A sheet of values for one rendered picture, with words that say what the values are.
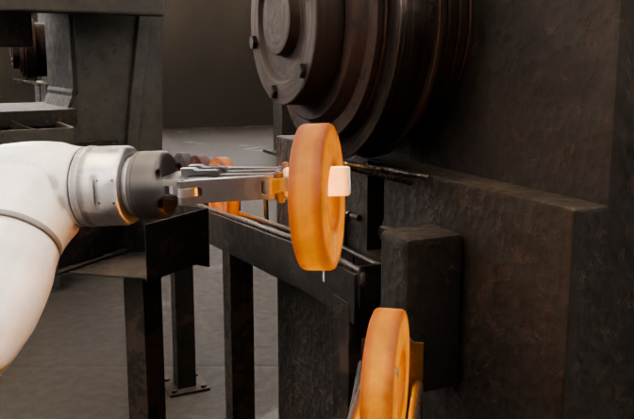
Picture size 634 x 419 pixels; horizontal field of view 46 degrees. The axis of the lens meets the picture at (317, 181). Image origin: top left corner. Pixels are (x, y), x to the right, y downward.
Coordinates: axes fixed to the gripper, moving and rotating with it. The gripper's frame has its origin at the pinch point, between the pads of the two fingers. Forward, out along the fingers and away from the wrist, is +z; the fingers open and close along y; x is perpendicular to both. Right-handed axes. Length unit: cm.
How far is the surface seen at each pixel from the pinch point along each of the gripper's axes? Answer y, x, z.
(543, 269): -18.6, -14.9, 25.5
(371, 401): 7.8, -20.9, 5.7
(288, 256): -62, -24, -17
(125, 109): -299, -5, -155
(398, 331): 3.4, -15.3, 8.3
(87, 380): -140, -86, -105
